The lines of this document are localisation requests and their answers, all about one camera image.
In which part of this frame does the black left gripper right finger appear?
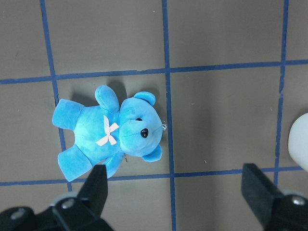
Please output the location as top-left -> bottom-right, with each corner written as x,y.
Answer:
241,163 -> 308,231

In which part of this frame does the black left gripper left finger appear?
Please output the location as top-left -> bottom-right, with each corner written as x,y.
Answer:
52,165 -> 108,231

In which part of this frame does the white trash can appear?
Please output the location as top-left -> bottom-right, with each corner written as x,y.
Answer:
288,113 -> 308,172

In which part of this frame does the blue teddy bear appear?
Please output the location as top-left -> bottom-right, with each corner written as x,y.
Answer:
52,85 -> 164,181

